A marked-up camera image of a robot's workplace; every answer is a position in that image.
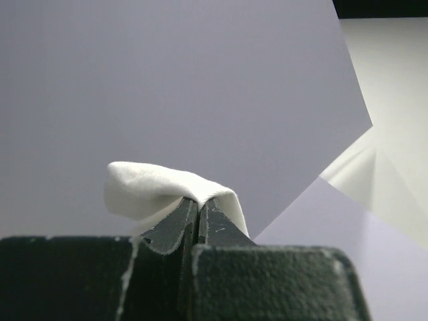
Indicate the white printed t shirt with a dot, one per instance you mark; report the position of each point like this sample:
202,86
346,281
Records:
147,193

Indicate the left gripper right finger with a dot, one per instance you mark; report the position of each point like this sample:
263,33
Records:
226,276

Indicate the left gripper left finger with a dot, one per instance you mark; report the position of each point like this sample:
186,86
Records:
100,277

